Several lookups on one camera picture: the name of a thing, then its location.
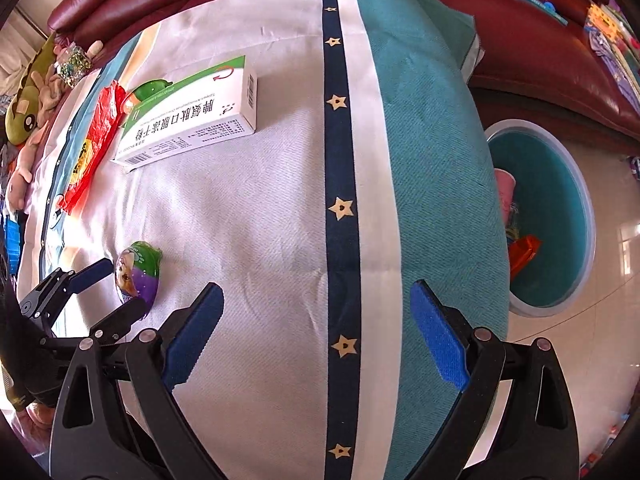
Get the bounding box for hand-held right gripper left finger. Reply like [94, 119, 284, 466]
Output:
[50, 282, 226, 480]

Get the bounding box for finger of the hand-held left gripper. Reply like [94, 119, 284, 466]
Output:
[90, 300, 151, 347]
[19, 258, 114, 322]

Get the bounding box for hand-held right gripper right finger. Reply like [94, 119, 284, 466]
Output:
[410, 279, 582, 480]

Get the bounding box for orange snack wrapper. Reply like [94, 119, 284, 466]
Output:
[507, 234, 542, 282]

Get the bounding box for pink paper cup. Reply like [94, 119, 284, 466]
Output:
[495, 169, 521, 232]

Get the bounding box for teal round bin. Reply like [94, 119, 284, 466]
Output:
[482, 119, 598, 319]

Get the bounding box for blue plastic item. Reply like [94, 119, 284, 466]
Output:
[2, 219, 22, 275]

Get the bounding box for pink plush toy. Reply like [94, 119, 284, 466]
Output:
[7, 125, 49, 209]

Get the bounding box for red crinkled wrapper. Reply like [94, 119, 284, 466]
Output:
[57, 80, 132, 217]

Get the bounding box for white teal star tablecloth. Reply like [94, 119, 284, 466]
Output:
[10, 0, 514, 480]

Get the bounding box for green plush toy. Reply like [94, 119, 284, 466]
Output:
[4, 35, 59, 144]

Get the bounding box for beige plush toy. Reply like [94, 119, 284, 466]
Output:
[30, 66, 67, 127]

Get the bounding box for green plastic toy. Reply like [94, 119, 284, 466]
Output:
[125, 79, 176, 111]

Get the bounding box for white green medicine box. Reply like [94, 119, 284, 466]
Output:
[111, 55, 259, 174]

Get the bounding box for glitter filled jar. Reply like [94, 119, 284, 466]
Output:
[55, 45, 94, 89]

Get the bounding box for beige curtain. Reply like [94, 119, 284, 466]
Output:
[0, 5, 50, 96]

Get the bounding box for dark red leather sofa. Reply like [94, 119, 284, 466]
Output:
[47, 0, 640, 157]

